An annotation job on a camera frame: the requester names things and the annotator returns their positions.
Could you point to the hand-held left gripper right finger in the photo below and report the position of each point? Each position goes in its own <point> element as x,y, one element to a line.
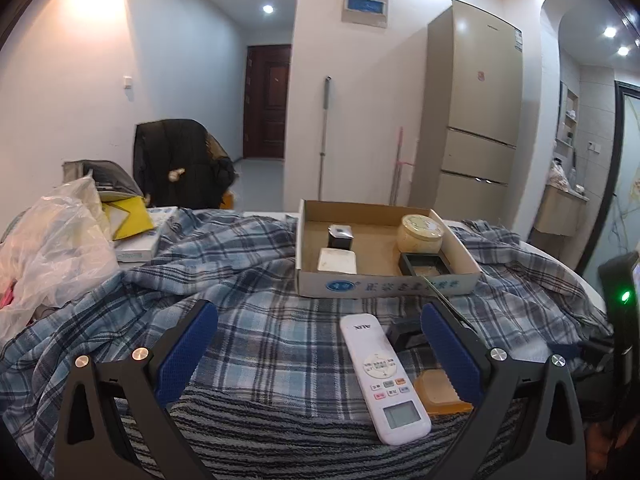
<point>452,355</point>

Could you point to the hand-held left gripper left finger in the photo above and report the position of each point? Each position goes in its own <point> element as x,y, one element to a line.
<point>187,355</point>

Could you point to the orange translucent block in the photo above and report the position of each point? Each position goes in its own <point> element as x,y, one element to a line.
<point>435,390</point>

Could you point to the white remote control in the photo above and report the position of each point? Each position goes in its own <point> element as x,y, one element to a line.
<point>380,370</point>

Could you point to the black rectangular tray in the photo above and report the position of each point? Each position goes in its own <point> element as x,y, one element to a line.
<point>427,264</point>

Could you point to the round yellow jar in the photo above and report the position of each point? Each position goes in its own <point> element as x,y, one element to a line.
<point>420,237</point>

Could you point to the shallow cardboard box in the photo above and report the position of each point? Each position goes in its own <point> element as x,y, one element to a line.
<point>375,250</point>

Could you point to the white square box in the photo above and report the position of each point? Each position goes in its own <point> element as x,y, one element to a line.
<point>337,261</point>

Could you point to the small black cube box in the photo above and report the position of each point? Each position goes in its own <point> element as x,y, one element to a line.
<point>340,239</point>

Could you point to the person's right hand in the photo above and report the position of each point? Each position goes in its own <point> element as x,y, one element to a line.
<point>600,452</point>

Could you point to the white flat printed box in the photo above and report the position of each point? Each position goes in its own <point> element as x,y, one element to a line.
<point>142,245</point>

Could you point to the grey striped towel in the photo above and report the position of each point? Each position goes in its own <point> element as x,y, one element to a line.
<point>280,435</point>

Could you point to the beige vanity cabinet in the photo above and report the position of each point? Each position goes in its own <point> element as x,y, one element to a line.
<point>557,210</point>

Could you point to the black framed glass door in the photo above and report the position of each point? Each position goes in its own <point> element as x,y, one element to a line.
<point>625,185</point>

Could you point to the yellow folder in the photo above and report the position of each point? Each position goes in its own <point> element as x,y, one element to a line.
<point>132,217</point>

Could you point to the pink plastic bag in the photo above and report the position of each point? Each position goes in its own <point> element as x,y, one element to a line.
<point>559,174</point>

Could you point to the orange box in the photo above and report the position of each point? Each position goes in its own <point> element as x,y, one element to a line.
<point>227,200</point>

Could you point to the clear plastic bag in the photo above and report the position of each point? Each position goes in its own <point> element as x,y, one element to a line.
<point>55,250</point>

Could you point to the pink cloth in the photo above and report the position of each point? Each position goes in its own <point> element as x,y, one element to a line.
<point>6,296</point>

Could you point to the black jacket on chair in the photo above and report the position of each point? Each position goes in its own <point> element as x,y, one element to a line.
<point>170,160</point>

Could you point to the grey bag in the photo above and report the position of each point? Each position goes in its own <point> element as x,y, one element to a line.
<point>100,175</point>

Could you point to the brown cardboard box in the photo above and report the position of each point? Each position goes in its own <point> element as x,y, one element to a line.
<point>219,146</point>

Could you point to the beige refrigerator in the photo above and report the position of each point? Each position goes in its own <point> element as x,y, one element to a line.
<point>470,110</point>

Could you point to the grey mop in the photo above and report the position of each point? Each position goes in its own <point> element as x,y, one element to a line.
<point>325,130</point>

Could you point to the dark brown door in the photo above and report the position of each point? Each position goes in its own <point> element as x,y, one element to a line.
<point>267,105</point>

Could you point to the bathroom wall shelf niche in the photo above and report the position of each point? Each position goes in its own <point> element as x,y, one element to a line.
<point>569,115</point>

